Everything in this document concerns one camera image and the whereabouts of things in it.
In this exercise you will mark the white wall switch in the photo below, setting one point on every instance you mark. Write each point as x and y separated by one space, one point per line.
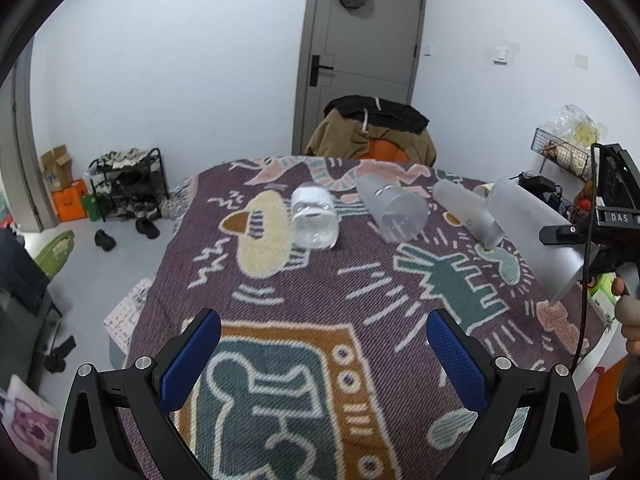
501 55

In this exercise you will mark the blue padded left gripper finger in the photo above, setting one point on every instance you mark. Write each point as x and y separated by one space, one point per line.
480 388
163 387

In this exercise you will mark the person's right hand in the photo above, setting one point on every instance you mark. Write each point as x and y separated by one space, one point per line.
627 314

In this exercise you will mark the clear wide plastic cup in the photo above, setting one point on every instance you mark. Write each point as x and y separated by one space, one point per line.
400 215

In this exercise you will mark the black shoe rack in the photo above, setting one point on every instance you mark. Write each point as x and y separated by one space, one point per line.
128 184

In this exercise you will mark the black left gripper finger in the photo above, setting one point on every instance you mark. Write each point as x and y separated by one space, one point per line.
565 235

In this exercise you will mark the colourful woven table cloth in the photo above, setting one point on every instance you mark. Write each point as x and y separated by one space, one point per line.
323 369

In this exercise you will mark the grey door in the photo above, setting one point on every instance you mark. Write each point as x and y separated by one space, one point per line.
371 51

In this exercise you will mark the orange paper bag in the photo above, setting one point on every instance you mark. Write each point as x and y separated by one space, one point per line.
68 202

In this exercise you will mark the clear short glass cup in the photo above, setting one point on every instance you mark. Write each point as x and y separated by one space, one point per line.
314 221

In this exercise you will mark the frosted tall plastic cup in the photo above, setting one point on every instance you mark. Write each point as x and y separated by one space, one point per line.
471 211
522 216

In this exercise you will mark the cardboard box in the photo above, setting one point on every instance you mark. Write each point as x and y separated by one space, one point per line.
57 168

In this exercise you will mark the black shoe on floor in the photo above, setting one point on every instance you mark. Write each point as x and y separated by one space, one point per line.
104 241

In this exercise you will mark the black wire wall basket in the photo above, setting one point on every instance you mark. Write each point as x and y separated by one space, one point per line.
567 156

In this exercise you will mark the chair with brown jacket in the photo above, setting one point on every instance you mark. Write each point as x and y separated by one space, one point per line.
361 127

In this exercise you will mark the green slipper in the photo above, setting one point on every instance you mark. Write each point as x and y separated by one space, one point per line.
54 255

